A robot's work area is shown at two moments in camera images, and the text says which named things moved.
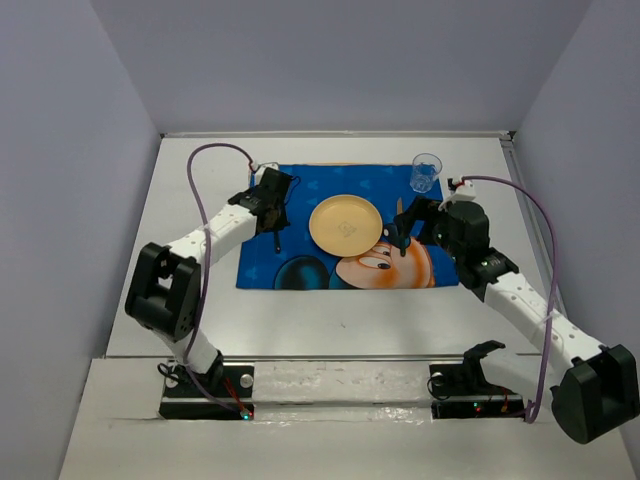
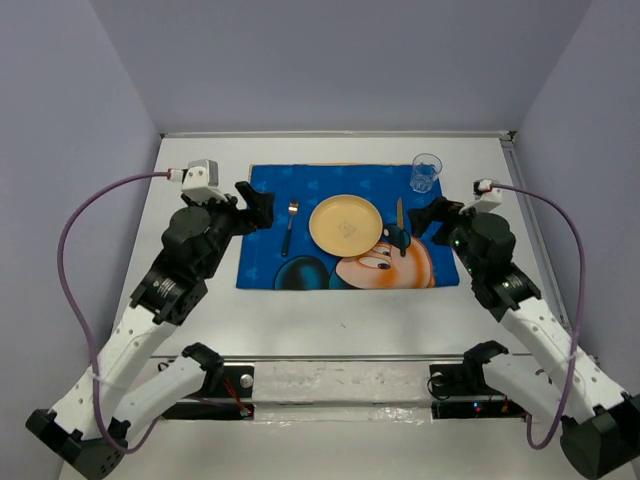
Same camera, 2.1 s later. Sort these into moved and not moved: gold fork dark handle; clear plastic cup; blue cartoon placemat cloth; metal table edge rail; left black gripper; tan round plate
Moved: left black gripper; gold fork dark handle
Not moved: metal table edge rail; blue cartoon placemat cloth; tan round plate; clear plastic cup
